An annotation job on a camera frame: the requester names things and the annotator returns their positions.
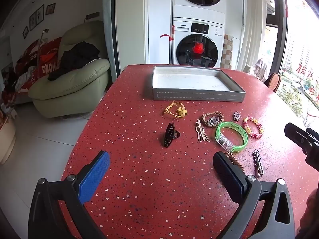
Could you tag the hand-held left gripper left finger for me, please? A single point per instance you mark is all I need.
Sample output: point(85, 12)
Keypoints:
point(96, 176)

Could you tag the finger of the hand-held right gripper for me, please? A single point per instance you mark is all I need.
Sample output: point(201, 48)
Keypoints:
point(296, 135)
point(314, 135)

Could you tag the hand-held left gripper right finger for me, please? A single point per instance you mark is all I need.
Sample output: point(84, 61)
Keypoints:
point(228, 171)

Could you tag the green translucent bangle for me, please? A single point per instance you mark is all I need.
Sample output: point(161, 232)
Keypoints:
point(234, 125)

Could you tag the beige hair clip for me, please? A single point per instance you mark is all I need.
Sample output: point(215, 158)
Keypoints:
point(198, 127)

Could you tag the black hair claw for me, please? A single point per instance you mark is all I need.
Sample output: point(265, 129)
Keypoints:
point(169, 134)

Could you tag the grey jewelry tray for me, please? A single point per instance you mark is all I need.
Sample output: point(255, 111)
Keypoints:
point(187, 79)

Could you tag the person's right forearm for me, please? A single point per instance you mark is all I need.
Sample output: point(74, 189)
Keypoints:
point(311, 216)

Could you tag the black silver hair clip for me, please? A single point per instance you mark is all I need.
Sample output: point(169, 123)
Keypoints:
point(213, 121)

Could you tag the wicker chair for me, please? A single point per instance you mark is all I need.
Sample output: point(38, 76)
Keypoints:
point(274, 82)

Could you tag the red window lettering sticker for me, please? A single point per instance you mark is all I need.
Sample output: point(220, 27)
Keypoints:
point(302, 69)

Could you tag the beige plush cloth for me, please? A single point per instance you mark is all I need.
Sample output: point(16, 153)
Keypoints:
point(261, 67)

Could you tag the light green sofa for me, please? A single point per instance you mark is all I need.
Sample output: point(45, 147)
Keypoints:
point(74, 89)

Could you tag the checkered cloth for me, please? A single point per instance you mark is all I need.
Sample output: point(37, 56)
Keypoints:
point(226, 52)

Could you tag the white curtain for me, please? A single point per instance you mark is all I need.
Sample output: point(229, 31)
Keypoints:
point(251, 29)

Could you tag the black clothes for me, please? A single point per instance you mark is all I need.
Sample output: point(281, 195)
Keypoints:
point(74, 57)

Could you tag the red printed blanket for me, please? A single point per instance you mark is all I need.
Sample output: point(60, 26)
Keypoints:
point(48, 52)

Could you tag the white washing machine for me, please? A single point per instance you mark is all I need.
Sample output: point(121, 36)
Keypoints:
point(199, 29)

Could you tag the small picture frame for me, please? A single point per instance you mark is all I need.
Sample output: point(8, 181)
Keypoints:
point(25, 32)
point(50, 8)

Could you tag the large picture frame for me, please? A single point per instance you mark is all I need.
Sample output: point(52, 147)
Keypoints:
point(37, 17)

